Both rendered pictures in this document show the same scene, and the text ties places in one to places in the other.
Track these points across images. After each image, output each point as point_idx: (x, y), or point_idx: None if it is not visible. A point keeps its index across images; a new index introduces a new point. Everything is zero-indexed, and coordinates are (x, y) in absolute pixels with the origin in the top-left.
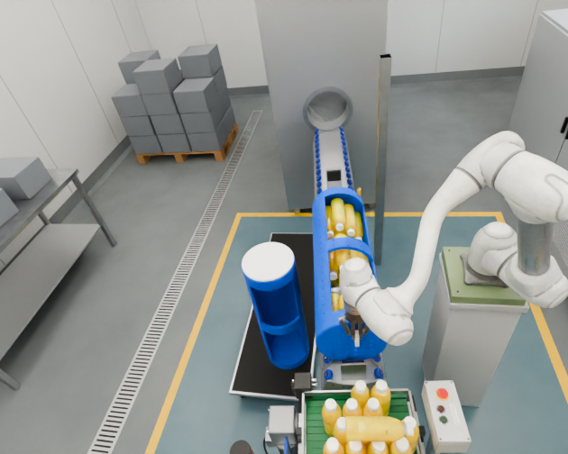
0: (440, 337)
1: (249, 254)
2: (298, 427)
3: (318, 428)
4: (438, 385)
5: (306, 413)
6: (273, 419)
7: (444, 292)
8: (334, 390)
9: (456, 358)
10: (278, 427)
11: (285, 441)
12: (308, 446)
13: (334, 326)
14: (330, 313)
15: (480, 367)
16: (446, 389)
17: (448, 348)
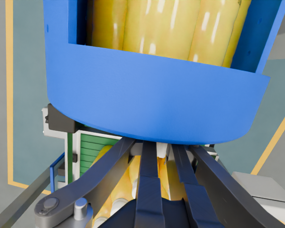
0: None
1: None
2: (61, 169)
3: (94, 151)
4: (277, 216)
5: (81, 134)
6: (47, 123)
7: None
8: (111, 135)
9: (278, 45)
10: (53, 132)
11: (50, 170)
12: (82, 164)
13: (78, 121)
14: (64, 49)
15: None
16: None
17: (283, 38)
